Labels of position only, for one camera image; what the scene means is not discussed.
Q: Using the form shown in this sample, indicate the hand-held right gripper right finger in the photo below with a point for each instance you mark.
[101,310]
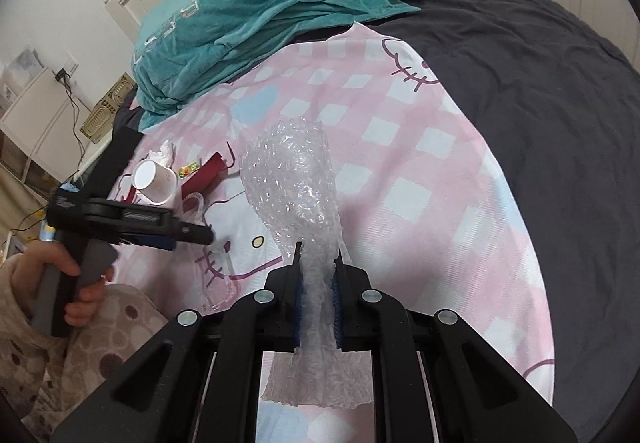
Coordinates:
[337,318]

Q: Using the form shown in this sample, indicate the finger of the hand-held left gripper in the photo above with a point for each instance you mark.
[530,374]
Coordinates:
[155,243]
[197,233]

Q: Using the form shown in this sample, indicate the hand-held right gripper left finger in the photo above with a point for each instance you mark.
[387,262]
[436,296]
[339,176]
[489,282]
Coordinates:
[299,318]

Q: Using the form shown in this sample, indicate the white tissue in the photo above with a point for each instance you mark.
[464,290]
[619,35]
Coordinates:
[161,155]

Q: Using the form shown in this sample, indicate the clear bubble wrap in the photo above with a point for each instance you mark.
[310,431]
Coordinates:
[295,173]

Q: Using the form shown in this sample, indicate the person's left forearm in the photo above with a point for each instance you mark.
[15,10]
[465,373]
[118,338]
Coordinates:
[12,323]

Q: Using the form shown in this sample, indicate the person's left hand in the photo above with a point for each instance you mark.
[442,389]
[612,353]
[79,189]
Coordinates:
[37,263]

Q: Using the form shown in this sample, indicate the white paper cup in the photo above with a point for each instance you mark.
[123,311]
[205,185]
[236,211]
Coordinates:
[160,185]

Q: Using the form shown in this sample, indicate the dark red box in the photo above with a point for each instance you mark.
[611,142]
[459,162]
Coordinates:
[205,173]

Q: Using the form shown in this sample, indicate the small colourful candy wrapper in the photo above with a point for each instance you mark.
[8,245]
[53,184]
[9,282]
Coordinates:
[187,169]

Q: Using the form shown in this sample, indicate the clear plastic packaging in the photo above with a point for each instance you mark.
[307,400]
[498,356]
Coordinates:
[227,293]

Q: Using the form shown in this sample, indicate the person's spotted pajama leg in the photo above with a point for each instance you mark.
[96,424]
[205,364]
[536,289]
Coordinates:
[115,333]

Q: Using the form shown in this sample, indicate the olive folding crate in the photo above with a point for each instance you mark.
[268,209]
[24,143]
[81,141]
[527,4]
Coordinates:
[107,110]

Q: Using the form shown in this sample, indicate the white cabinet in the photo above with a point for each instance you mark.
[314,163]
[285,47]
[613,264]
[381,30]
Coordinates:
[40,113]

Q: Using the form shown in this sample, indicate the pink checked printed blanket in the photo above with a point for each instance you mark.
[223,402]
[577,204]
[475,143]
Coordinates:
[400,173]

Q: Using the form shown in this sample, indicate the clear storage box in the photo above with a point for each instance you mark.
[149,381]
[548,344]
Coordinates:
[20,73]

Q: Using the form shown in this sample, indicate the teal plush blanket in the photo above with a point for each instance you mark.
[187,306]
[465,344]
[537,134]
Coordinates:
[260,8]

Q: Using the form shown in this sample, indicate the white wall outlet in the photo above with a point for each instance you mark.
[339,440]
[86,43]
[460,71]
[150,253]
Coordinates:
[71,62]

